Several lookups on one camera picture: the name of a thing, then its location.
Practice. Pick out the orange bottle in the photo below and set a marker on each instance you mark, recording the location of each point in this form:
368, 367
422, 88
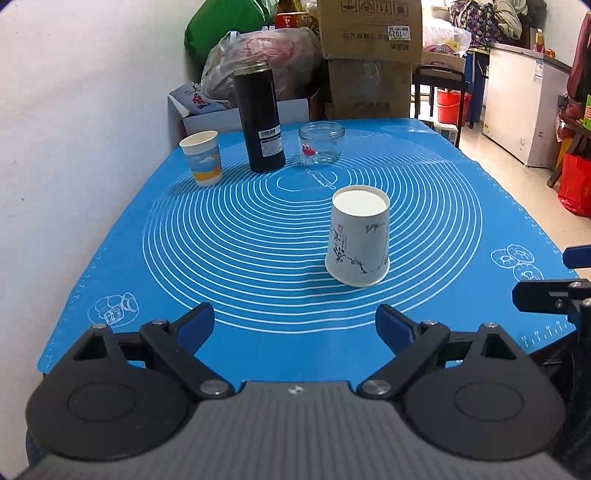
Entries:
539, 40

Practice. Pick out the black metal chair frame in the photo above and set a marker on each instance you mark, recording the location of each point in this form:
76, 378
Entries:
438, 74

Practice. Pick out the white ink-print paper cup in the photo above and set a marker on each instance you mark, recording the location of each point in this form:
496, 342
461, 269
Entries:
359, 230

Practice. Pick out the red bucket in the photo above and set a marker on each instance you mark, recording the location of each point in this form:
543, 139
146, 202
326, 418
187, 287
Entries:
450, 106

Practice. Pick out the clear glass jar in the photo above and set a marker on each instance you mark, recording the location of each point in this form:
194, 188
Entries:
321, 144

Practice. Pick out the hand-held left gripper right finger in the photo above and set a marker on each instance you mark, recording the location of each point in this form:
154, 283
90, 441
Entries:
392, 328

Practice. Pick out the white open carton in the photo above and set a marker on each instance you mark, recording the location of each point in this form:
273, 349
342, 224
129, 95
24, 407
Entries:
203, 115

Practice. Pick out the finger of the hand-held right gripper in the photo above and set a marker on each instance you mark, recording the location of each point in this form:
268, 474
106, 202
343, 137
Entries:
549, 295
578, 256

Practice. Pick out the plain cardboard box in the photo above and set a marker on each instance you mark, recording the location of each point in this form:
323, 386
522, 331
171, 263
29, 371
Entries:
369, 87

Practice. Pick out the patterned cloth pile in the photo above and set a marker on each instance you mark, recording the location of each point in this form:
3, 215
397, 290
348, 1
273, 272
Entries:
480, 18

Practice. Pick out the green bag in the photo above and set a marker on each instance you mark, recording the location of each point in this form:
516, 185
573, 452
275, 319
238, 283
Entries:
221, 27

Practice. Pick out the large cardboard box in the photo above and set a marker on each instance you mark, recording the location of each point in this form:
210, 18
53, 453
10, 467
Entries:
369, 27

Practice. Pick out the black thermos bottle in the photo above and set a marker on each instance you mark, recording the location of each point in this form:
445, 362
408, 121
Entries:
261, 120

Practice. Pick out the blue silicone baking mat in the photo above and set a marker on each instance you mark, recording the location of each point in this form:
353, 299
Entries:
258, 240

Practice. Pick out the clear plastic bag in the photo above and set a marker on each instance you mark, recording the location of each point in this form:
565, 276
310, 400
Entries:
277, 55

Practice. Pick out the red shopping bag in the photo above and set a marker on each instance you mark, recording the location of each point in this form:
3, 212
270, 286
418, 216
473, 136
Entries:
575, 184

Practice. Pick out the blue orange print paper cup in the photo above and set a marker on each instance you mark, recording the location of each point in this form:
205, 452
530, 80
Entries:
203, 159

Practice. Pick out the white plastic bag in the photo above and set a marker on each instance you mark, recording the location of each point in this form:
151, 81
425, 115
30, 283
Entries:
445, 34

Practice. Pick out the white chest freezer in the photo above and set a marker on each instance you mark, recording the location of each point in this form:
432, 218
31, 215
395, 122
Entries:
521, 101

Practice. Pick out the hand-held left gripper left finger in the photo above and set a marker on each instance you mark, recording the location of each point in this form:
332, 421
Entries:
197, 325

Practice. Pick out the red snack box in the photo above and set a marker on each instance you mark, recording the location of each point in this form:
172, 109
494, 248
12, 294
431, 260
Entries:
291, 21

